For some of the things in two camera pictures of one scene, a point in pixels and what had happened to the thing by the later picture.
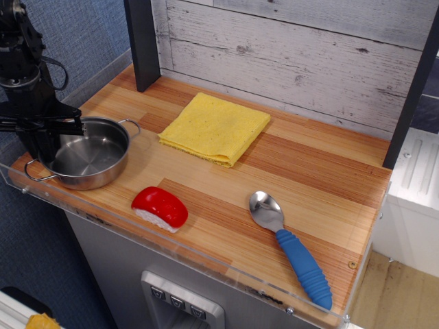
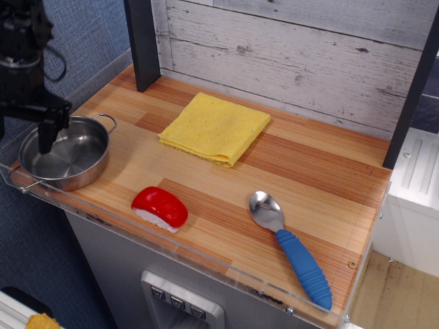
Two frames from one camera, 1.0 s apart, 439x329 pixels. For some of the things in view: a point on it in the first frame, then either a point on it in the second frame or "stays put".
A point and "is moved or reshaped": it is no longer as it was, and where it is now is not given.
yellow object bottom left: x=42 y=321 stays put
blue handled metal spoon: x=269 y=212 stays put
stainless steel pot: x=96 y=160 is moved or reshaped
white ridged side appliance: x=408 y=229 stays put
